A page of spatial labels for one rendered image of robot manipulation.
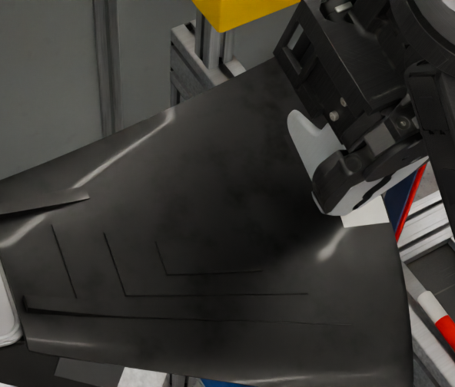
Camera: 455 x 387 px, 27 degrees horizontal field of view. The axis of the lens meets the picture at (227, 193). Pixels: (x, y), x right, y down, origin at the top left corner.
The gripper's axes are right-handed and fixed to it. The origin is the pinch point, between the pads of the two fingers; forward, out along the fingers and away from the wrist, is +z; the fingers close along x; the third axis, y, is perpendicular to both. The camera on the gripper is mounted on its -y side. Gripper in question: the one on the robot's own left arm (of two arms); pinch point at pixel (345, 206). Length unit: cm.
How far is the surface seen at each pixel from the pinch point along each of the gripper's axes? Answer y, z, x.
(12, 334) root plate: 1.3, -1.8, 20.0
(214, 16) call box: 23.6, 21.9, -9.6
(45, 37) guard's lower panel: 56, 80, -12
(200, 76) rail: 25.2, 38.5, -12.7
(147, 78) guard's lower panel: 51, 98, -29
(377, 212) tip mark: -0.9, 1.6, -2.5
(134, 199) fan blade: 5.6, 0.4, 10.7
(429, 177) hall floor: 18, 124, -83
